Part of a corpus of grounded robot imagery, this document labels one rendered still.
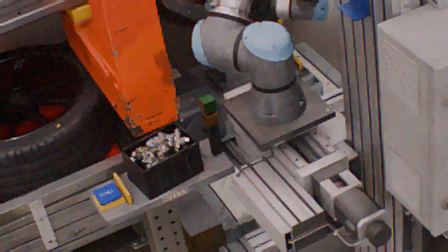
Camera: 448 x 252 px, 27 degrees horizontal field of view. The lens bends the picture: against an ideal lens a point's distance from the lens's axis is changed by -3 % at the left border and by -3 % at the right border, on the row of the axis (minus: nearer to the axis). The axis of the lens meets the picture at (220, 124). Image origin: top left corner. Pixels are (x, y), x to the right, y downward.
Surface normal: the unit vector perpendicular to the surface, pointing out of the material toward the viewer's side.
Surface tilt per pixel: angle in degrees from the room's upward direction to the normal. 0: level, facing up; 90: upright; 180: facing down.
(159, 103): 90
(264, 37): 7
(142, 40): 90
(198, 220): 0
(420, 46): 0
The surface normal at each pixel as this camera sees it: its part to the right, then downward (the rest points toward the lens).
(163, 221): 0.44, 0.50
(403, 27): -0.15, -0.78
